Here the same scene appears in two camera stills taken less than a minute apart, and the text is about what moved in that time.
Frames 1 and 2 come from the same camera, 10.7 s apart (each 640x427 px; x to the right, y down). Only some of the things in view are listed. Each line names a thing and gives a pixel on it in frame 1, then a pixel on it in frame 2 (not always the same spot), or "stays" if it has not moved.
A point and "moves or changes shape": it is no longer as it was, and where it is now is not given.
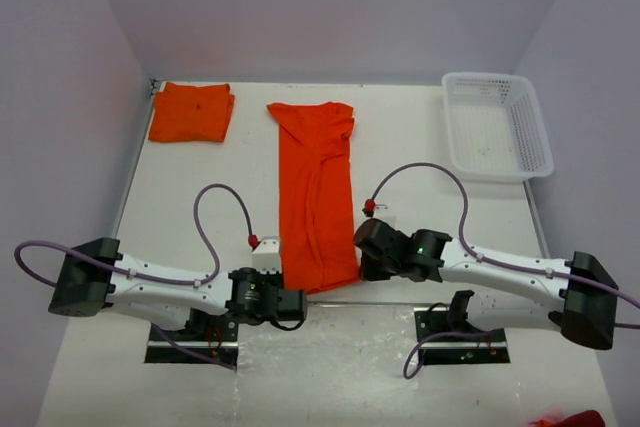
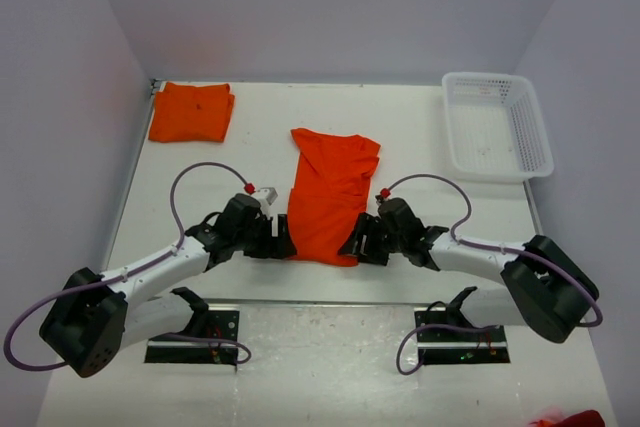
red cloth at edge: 586,418 stays
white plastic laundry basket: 498,130 stays
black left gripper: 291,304 to 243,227
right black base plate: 457,349 stays
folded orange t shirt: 191,112 stays
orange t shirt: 317,222 moves or changes shape
